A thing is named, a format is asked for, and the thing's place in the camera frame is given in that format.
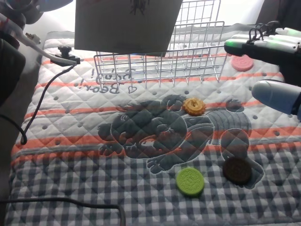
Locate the cream cover book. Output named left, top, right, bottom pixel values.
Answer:
left=74, top=0, right=183, bottom=57

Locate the brown toy sandwich cookie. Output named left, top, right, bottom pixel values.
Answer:
left=222, top=157, right=253, bottom=186

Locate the white wire basket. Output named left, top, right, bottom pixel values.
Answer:
left=93, top=0, right=230, bottom=89

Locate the yellow toy butter cookie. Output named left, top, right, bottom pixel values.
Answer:
left=182, top=97, right=207, bottom=117

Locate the grey quilt with bear print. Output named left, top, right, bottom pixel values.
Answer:
left=4, top=30, right=301, bottom=226

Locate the pink toy sandwich cookie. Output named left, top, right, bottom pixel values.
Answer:
left=231, top=55, right=255, bottom=72

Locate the green toy sandwich cookie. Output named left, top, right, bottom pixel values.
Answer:
left=175, top=167, right=205, bottom=198

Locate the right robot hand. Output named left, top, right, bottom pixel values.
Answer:
left=223, top=20, right=301, bottom=116

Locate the thin black camera cable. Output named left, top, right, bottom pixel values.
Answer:
left=20, top=64, right=76, bottom=145

